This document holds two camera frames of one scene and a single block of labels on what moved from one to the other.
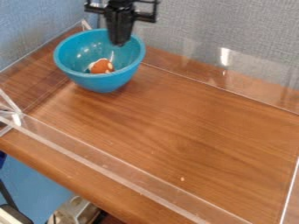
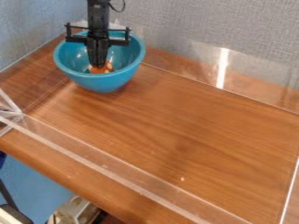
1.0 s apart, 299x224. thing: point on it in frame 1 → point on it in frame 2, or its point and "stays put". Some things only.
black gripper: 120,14 → 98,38
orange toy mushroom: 100,66 stays put
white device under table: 79,211 stays put
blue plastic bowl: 82,47 stays put
